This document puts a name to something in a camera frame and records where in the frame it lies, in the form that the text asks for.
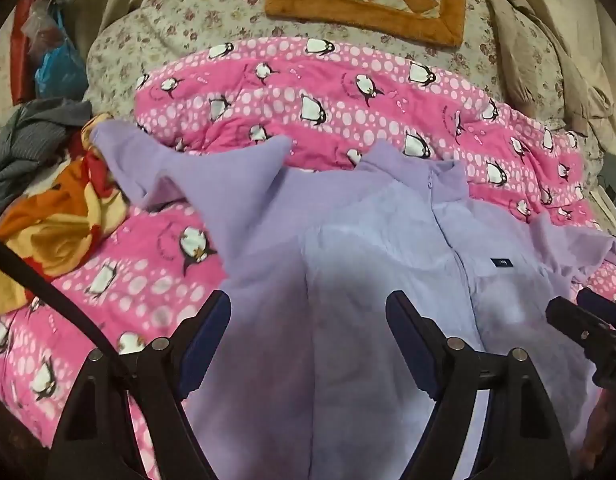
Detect floral beige quilt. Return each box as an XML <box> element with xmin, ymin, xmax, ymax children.
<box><xmin>85</xmin><ymin>0</ymin><xmax>603</xmax><ymax>181</ymax></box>

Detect person's right forearm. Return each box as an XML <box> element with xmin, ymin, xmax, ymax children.
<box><xmin>582</xmin><ymin>395</ymin><xmax>616</xmax><ymax>480</ymax></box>

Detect lavender zip jacket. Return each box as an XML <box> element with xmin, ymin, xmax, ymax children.
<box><xmin>90</xmin><ymin>120</ymin><xmax>616</xmax><ymax>480</ymax></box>

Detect pink penguin print blanket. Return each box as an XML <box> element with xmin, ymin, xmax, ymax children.
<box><xmin>0</xmin><ymin>37</ymin><xmax>616</xmax><ymax>480</ymax></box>

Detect beige crumpled cloth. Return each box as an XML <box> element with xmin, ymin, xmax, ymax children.
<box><xmin>448</xmin><ymin>0</ymin><xmax>616</xmax><ymax>156</ymax></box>

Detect blue plastic bag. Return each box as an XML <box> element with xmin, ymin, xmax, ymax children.
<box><xmin>34</xmin><ymin>7</ymin><xmax>89</xmax><ymax>101</ymax></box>

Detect orange yellow red cloth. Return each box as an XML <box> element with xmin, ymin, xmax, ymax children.
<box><xmin>0</xmin><ymin>115</ymin><xmax>134</xmax><ymax>316</ymax></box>

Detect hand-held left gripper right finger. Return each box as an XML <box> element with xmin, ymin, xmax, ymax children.
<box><xmin>385</xmin><ymin>290</ymin><xmax>573</xmax><ymax>480</ymax></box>

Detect black cable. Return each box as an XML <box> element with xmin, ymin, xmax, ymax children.
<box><xmin>0</xmin><ymin>234</ymin><xmax>121</xmax><ymax>363</ymax></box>

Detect grey striped garment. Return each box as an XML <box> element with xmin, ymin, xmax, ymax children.
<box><xmin>0</xmin><ymin>99</ymin><xmax>93</xmax><ymax>228</ymax></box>

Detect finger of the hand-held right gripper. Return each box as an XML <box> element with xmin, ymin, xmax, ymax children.
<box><xmin>546</xmin><ymin>297</ymin><xmax>613</xmax><ymax>361</ymax></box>
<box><xmin>576</xmin><ymin>287</ymin><xmax>616</xmax><ymax>331</ymax></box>

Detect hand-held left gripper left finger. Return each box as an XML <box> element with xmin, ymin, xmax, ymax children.
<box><xmin>48</xmin><ymin>290</ymin><xmax>233</xmax><ymax>480</ymax></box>

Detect orange checkered cushion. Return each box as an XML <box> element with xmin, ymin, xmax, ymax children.
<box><xmin>264</xmin><ymin>0</ymin><xmax>466</xmax><ymax>50</ymax></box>

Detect red bag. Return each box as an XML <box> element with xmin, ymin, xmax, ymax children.
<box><xmin>10</xmin><ymin>0</ymin><xmax>39</xmax><ymax>106</ymax></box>

